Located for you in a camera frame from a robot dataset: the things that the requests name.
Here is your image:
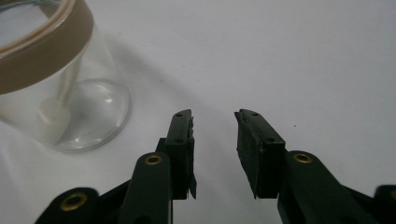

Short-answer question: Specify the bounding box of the white stick with round end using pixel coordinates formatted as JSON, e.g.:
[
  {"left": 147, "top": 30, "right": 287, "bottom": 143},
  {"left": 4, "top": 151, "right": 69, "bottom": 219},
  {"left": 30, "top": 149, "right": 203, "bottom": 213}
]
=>
[{"left": 38, "top": 55, "right": 82, "bottom": 146}]

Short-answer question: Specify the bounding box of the clear glass jar brown rim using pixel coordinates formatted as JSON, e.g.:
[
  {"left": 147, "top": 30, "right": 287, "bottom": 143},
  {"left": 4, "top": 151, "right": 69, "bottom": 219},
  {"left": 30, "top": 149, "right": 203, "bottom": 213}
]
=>
[{"left": 0, "top": 0, "right": 132, "bottom": 153}]

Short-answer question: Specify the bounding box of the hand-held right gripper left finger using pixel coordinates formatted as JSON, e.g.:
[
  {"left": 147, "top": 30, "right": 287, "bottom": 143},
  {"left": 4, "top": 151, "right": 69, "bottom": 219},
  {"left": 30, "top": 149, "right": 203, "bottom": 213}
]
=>
[{"left": 154, "top": 108, "right": 198, "bottom": 201}]

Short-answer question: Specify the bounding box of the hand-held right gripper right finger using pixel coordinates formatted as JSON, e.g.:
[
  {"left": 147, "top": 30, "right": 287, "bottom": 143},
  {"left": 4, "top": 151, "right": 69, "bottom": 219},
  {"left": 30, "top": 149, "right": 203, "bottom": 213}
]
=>
[{"left": 233, "top": 108, "right": 288, "bottom": 200}]

